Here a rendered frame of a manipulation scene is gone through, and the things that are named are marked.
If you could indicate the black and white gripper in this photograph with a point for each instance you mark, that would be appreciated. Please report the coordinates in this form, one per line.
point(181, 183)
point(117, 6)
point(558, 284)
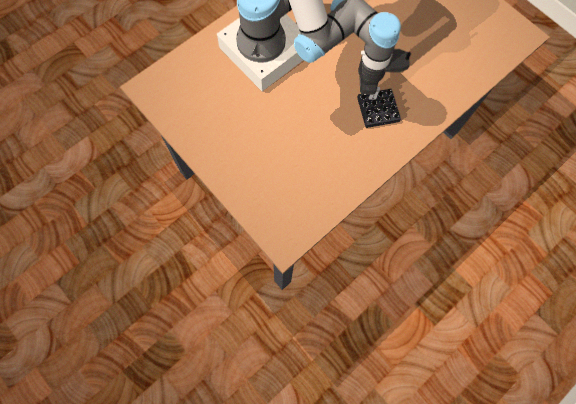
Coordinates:
point(371, 76)

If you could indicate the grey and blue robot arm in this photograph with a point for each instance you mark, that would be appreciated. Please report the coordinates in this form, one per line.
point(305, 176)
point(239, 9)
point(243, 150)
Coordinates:
point(259, 39)

